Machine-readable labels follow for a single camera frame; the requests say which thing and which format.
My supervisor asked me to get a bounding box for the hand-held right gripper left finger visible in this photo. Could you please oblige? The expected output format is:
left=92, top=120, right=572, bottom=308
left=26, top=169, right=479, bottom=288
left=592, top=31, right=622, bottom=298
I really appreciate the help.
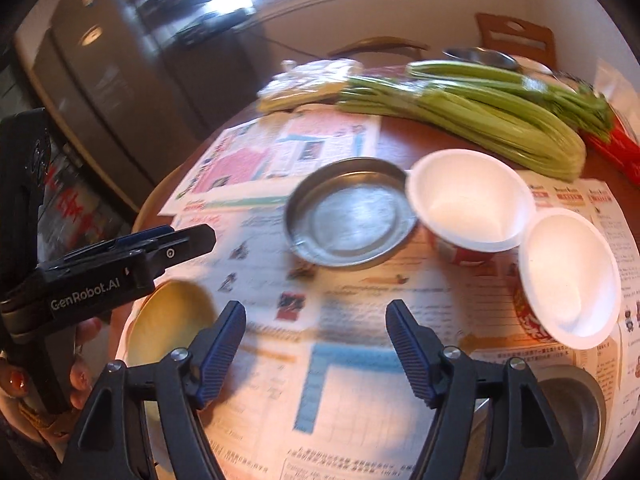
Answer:
left=62, top=301, right=247, bottom=480

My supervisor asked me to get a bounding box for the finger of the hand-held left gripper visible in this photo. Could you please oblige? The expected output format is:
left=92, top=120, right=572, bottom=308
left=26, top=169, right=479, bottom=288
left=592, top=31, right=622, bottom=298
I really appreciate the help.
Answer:
left=50, top=226, right=176, bottom=268
left=131, top=224, right=217, bottom=286

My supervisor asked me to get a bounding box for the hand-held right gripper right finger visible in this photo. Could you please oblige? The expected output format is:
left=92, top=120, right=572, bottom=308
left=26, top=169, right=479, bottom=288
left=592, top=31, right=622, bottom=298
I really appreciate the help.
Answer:
left=385, top=300, right=571, bottom=480

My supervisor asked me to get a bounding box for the yellow plate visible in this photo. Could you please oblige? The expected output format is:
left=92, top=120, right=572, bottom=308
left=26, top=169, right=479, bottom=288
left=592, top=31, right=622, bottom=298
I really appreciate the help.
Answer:
left=122, top=280, right=221, bottom=466

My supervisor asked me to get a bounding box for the round steel plate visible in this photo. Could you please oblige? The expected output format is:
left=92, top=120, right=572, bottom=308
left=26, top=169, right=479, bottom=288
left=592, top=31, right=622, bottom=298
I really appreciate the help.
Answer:
left=284, top=156, right=420, bottom=268

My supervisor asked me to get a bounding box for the white bowl with red print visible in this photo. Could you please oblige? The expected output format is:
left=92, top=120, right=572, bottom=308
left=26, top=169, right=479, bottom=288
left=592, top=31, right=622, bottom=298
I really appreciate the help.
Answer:
left=405, top=148, right=537, bottom=267
left=517, top=208, right=622, bottom=351

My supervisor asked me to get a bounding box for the person's left hand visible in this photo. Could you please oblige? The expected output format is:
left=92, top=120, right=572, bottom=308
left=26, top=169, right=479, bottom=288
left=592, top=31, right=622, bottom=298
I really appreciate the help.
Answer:
left=0, top=317, right=103, bottom=428

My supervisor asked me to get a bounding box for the dark cloth with red print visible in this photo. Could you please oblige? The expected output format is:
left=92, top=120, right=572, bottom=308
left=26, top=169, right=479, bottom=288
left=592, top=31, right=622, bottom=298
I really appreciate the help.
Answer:
left=42, top=145, right=136, bottom=256

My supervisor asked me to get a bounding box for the large white newspaper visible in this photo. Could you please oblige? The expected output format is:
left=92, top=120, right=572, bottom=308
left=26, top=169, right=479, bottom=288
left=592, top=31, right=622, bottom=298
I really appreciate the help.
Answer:
left=130, top=170, right=640, bottom=480

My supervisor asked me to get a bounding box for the pink printed newspaper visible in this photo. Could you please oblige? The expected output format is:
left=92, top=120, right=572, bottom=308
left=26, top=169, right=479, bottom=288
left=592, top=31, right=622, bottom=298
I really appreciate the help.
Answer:
left=160, top=107, right=383, bottom=216

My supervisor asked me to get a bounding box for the grey refrigerator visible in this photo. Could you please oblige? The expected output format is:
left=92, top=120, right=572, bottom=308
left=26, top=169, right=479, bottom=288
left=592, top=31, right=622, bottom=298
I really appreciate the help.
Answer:
left=15, top=0, right=211, bottom=211

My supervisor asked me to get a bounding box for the clear bag of food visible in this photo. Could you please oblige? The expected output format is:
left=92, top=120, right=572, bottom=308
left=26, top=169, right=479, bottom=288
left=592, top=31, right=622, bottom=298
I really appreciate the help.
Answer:
left=257, top=58, right=363, bottom=113

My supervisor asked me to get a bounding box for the large celery bunch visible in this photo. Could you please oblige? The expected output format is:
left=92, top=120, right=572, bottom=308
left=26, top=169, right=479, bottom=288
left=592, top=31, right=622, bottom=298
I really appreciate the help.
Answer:
left=335, top=76, right=587, bottom=183

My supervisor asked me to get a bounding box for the slim celery bunch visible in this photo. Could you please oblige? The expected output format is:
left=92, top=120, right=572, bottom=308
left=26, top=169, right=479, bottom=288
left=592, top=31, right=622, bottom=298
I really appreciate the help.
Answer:
left=407, top=60, right=616, bottom=136

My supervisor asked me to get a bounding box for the curved-back wooden chair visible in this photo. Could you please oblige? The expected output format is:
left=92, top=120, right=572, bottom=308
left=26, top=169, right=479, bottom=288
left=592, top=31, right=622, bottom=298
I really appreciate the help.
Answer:
left=327, top=36, right=431, bottom=61

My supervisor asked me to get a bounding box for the red tissue box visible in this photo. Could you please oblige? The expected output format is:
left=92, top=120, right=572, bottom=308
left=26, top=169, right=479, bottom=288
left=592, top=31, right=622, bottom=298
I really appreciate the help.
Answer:
left=582, top=60, right=640, bottom=186

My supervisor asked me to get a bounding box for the deep steel bowl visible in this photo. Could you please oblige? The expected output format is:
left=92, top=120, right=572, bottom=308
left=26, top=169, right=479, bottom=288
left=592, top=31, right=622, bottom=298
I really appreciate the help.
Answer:
left=442, top=46, right=521, bottom=72

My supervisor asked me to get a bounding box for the slotted-back wooden chair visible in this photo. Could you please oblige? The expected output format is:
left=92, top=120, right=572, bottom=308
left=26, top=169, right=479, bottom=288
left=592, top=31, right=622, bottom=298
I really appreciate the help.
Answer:
left=474, top=12, right=557, bottom=68

